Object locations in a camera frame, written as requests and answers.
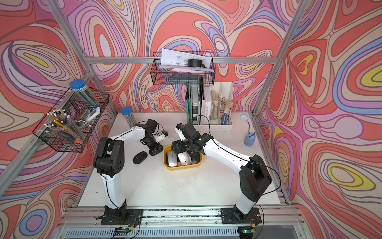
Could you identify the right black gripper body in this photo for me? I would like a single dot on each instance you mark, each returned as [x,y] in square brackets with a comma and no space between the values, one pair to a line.
[184,146]

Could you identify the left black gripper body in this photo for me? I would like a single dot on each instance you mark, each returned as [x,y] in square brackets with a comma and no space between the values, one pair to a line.
[151,143]

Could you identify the silver mouse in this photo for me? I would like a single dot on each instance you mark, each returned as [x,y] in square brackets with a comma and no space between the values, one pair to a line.
[184,159]
[172,159]

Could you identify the silver mouse front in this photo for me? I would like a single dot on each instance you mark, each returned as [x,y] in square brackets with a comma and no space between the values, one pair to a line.
[172,159]

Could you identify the black Lecoo mouse front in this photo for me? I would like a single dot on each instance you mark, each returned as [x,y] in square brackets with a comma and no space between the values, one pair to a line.
[155,150]

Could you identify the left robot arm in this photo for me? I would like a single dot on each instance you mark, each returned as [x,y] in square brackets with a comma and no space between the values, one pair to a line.
[109,158]

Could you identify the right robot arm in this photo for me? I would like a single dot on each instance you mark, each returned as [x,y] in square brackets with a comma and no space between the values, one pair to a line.
[254,176]

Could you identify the yellow storage box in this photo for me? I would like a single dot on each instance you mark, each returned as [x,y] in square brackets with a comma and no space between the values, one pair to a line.
[179,166]

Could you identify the blue lid tube on table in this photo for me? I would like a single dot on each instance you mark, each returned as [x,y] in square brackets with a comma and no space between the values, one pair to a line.
[127,113]

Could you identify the white book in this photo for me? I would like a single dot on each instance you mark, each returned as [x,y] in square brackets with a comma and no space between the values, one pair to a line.
[206,105]

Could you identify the white file organizer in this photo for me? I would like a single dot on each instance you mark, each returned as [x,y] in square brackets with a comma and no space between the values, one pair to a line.
[222,104]

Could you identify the green binder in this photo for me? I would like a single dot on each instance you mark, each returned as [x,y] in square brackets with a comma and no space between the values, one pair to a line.
[188,101]

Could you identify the white papers in basket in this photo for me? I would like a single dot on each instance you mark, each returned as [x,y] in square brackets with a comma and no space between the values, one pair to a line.
[177,61]

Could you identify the black tape roll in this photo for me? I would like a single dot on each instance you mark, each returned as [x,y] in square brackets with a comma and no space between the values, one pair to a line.
[196,63]

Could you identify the blue lid tube in basket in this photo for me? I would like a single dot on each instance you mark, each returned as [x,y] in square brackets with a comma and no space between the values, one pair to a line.
[83,92]

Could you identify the clear pen cup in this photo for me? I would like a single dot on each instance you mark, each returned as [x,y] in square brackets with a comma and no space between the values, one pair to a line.
[64,127]

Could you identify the black wire wall basket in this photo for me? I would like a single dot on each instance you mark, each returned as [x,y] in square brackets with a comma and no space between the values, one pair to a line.
[170,77]

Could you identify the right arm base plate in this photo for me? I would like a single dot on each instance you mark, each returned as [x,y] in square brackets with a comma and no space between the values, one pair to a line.
[234,216]

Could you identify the black wire side basket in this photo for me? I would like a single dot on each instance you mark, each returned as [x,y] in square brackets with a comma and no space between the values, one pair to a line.
[80,113]

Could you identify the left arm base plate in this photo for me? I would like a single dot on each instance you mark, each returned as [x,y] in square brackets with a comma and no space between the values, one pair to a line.
[121,217]

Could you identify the aluminium front rail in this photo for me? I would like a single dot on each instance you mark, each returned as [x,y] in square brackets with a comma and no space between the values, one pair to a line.
[194,222]

